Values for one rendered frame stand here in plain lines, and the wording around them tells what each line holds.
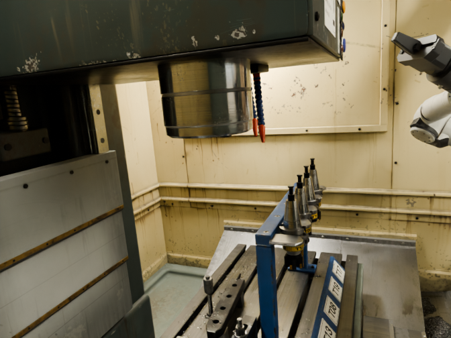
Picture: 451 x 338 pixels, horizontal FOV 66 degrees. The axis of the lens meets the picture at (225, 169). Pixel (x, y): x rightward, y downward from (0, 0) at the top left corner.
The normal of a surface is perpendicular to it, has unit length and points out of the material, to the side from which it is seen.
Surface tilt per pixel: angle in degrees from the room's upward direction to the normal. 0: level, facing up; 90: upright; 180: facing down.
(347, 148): 90
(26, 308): 90
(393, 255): 24
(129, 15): 90
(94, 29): 90
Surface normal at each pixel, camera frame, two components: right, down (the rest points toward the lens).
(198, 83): -0.10, 0.22
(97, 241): 0.93, 0.00
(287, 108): -0.38, 0.22
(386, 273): -0.22, -0.80
